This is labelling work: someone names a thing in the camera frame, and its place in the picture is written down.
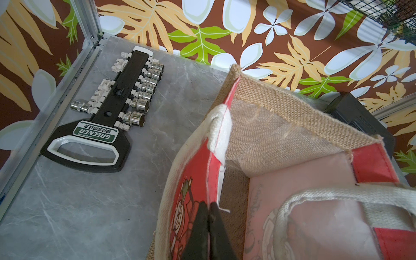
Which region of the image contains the black socket set holder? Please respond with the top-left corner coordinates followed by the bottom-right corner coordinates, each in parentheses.
top-left (41, 45), bottom-right (164, 173)

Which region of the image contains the black wire basket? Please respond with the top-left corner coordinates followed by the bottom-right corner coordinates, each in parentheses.
top-left (341, 0), bottom-right (416, 44)

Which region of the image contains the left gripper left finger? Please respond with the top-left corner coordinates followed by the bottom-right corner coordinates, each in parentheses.
top-left (181, 202), bottom-right (209, 260)

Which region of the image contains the red burlap canvas bag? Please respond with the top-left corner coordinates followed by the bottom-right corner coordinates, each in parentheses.
top-left (147, 65), bottom-right (416, 260)

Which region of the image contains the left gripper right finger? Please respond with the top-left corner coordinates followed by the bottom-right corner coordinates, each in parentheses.
top-left (208, 202), bottom-right (237, 260)

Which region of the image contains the black plastic tool case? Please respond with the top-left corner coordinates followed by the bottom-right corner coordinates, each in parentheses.
top-left (324, 92), bottom-right (395, 158)

